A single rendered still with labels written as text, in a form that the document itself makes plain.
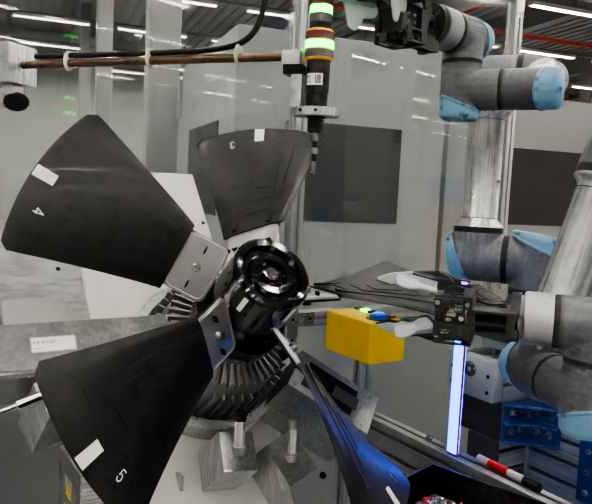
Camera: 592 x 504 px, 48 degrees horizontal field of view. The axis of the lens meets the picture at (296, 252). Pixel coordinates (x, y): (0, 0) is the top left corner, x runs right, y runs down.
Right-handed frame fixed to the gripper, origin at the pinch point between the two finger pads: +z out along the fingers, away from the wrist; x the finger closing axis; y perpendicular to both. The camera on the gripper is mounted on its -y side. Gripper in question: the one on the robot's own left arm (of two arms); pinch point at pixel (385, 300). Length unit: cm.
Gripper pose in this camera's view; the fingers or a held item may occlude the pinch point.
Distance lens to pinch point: 104.4
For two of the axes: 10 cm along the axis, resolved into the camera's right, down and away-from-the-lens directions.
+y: -3.5, 1.7, -9.2
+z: -9.4, -0.7, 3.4
